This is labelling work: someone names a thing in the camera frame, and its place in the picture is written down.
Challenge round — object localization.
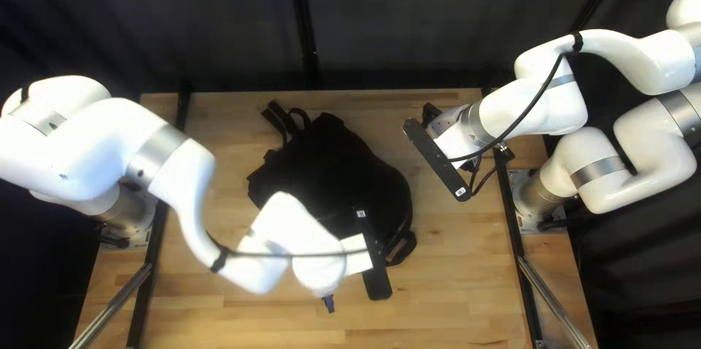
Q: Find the black backpack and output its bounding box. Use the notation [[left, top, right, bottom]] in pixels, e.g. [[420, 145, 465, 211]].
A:
[[246, 100, 418, 268]]

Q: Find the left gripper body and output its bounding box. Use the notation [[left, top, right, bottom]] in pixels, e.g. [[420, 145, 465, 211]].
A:
[[293, 253, 349, 299]]

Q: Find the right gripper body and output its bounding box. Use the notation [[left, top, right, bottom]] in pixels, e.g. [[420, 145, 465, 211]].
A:
[[426, 105, 473, 142]]

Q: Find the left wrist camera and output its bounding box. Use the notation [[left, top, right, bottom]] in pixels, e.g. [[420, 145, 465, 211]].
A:
[[352, 206, 393, 302]]

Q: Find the black cable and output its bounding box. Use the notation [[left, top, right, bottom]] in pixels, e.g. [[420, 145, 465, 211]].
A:
[[446, 34, 584, 197]]

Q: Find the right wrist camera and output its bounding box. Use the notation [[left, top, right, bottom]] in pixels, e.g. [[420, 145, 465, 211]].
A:
[[403, 117, 473, 202]]

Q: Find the black frame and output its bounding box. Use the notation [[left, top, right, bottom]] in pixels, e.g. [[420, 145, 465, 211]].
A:
[[68, 0, 637, 349]]

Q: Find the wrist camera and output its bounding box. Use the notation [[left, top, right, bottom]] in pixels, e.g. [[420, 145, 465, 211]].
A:
[[403, 117, 473, 202], [352, 206, 393, 302]]

